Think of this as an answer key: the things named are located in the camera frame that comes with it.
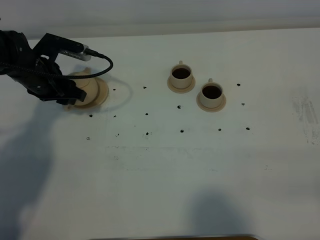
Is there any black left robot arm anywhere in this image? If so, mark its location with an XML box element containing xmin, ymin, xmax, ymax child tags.
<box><xmin>0</xmin><ymin>30</ymin><xmax>87</xmax><ymax>105</ymax></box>

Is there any beige teapot saucer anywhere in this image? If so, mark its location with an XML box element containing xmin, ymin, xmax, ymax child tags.
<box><xmin>89</xmin><ymin>77</ymin><xmax>109</xmax><ymax>109</ymax></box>

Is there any black left camera cable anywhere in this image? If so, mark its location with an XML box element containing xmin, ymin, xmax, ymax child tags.
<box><xmin>0</xmin><ymin>49</ymin><xmax>114</xmax><ymax>81</ymax></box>

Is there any beige ceramic teapot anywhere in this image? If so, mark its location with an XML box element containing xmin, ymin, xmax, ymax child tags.
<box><xmin>64</xmin><ymin>78</ymin><xmax>99</xmax><ymax>111</ymax></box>

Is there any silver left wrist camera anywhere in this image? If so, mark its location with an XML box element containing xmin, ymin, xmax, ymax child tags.
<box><xmin>59</xmin><ymin>45</ymin><xmax>92</xmax><ymax>62</ymax></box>

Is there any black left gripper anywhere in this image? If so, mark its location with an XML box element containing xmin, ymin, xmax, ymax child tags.
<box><xmin>9</xmin><ymin>32</ymin><xmax>87</xmax><ymax>106</ymax></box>

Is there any beige saucer near right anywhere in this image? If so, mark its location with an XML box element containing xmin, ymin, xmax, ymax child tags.
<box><xmin>196</xmin><ymin>92</ymin><xmax>227</xmax><ymax>113</ymax></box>

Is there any beige teacup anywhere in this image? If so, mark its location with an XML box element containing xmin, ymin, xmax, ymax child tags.
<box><xmin>170</xmin><ymin>60</ymin><xmax>192</xmax><ymax>90</ymax></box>
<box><xmin>199</xmin><ymin>78</ymin><xmax>223</xmax><ymax>109</ymax></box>

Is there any beige teacup near right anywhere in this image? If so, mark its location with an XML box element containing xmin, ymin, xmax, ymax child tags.
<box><xmin>199</xmin><ymin>78</ymin><xmax>223</xmax><ymax>109</ymax></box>

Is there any beige saucer far left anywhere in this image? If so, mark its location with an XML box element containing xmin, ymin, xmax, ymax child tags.
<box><xmin>167</xmin><ymin>74</ymin><xmax>196</xmax><ymax>94</ymax></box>

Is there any beige teacup far left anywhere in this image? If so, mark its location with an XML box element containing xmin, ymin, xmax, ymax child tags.
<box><xmin>170</xmin><ymin>60</ymin><xmax>192</xmax><ymax>90</ymax></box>

